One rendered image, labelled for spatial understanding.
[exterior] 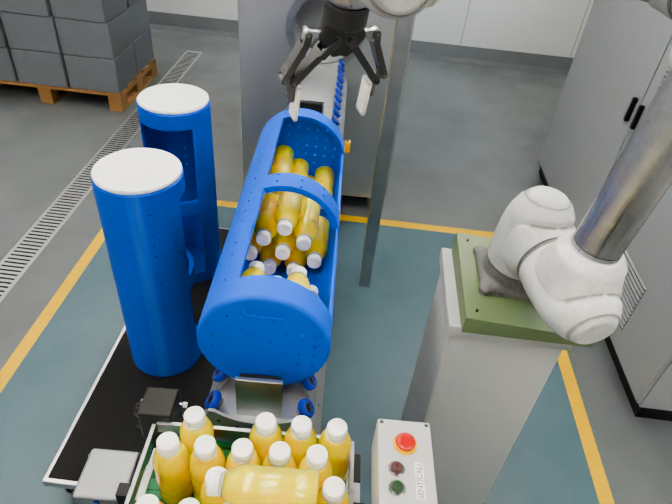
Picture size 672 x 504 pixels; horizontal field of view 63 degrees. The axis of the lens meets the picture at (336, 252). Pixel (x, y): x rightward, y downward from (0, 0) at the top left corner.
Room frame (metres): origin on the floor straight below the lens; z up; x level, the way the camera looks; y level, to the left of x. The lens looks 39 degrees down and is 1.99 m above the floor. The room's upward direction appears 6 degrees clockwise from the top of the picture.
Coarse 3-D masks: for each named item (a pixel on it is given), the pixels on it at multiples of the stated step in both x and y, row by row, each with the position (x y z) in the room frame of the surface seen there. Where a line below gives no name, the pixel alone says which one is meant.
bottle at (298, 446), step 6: (288, 432) 0.59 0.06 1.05; (312, 432) 0.60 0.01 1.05; (288, 438) 0.58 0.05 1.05; (294, 438) 0.58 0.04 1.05; (300, 438) 0.58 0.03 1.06; (306, 438) 0.58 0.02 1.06; (312, 438) 0.59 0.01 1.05; (288, 444) 0.57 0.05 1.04; (294, 444) 0.57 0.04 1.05; (300, 444) 0.57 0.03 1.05; (306, 444) 0.57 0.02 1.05; (312, 444) 0.58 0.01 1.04; (294, 450) 0.57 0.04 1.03; (300, 450) 0.56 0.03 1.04; (306, 450) 0.57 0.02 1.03; (294, 456) 0.56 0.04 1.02; (300, 456) 0.56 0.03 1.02
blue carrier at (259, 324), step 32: (288, 128) 1.62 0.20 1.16; (320, 128) 1.63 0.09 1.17; (256, 160) 1.36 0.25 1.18; (320, 160) 1.63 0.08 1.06; (256, 192) 1.16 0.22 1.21; (320, 192) 1.20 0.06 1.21; (224, 256) 0.94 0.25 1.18; (224, 288) 0.81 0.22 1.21; (256, 288) 0.79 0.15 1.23; (288, 288) 0.80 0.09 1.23; (320, 288) 1.04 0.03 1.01; (224, 320) 0.76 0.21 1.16; (256, 320) 0.76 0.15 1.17; (288, 320) 0.76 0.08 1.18; (320, 320) 0.77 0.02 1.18; (224, 352) 0.76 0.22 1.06; (256, 352) 0.76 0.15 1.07; (288, 352) 0.76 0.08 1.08; (320, 352) 0.76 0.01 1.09
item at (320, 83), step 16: (320, 64) 2.83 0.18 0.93; (336, 64) 2.84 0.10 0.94; (304, 80) 2.61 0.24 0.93; (320, 80) 2.63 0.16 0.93; (304, 96) 2.42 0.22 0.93; (320, 96) 2.44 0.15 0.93; (224, 384) 0.78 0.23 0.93; (288, 384) 0.79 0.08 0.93; (320, 384) 0.85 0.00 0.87; (224, 400) 0.73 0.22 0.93; (288, 400) 0.75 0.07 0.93; (320, 400) 0.81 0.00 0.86; (208, 416) 0.68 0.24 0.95; (224, 416) 0.68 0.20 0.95; (240, 416) 0.70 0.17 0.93; (256, 416) 0.70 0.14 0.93; (288, 416) 0.71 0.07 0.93; (320, 416) 0.77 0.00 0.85; (320, 432) 0.73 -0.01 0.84
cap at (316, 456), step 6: (318, 444) 0.55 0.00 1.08; (312, 450) 0.54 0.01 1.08; (318, 450) 0.54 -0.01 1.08; (324, 450) 0.54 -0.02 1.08; (306, 456) 0.53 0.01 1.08; (312, 456) 0.53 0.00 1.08; (318, 456) 0.53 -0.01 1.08; (324, 456) 0.53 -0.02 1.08; (312, 462) 0.52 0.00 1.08; (318, 462) 0.52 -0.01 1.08; (324, 462) 0.52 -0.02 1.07
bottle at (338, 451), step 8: (320, 440) 0.59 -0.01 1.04; (328, 440) 0.58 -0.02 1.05; (344, 440) 0.59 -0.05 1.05; (328, 448) 0.57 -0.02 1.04; (336, 448) 0.57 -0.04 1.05; (344, 448) 0.57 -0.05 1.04; (328, 456) 0.57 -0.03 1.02; (336, 456) 0.56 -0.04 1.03; (344, 456) 0.57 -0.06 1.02; (336, 464) 0.56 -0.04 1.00; (344, 464) 0.57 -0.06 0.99; (336, 472) 0.56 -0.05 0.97; (344, 472) 0.58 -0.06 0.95; (344, 480) 0.58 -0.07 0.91
